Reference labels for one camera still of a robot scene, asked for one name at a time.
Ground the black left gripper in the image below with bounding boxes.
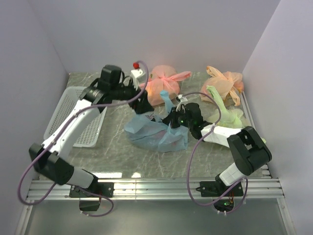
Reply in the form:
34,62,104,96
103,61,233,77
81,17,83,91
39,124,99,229
112,78,155,114

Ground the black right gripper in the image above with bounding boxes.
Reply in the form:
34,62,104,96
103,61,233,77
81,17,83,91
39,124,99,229
163,106,194,129

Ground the blue printed plastic bag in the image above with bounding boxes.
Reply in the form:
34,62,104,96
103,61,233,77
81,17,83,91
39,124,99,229
124,90,189,153

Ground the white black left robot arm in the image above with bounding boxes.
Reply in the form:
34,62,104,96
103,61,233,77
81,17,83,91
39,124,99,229
29,61,153,197

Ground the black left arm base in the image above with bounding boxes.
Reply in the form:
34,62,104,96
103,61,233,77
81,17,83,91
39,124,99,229
69,182,114,217

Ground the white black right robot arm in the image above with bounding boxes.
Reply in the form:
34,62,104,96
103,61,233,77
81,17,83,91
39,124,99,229
163,103,272,196

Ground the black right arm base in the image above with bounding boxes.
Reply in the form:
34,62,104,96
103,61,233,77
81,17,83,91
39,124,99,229
196,181,244,213

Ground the pink tied plastic bag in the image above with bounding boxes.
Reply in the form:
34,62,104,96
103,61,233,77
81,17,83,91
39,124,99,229
145,65,192,106

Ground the green yellow tied plastic bag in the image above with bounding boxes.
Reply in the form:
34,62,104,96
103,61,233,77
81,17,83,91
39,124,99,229
205,85,267,144

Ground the orange tied plastic bag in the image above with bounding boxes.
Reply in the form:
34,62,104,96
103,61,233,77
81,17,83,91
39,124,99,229
200,66,244,106

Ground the white plastic perforated basket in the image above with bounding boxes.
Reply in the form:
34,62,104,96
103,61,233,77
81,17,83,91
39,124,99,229
44,86,108,148

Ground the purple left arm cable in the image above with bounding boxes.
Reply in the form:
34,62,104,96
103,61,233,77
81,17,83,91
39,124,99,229
17,60,149,217

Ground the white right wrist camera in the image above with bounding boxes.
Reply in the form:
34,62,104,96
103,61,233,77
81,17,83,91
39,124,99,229
175,94,188,111

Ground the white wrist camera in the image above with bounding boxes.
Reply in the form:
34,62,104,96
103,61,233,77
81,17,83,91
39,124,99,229
175,94,188,111
130,69,146,87

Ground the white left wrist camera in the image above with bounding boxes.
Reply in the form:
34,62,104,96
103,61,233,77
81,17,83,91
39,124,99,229
130,69,146,87

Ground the aluminium front rail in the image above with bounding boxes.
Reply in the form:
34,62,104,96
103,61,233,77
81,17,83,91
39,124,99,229
26,178,285,201

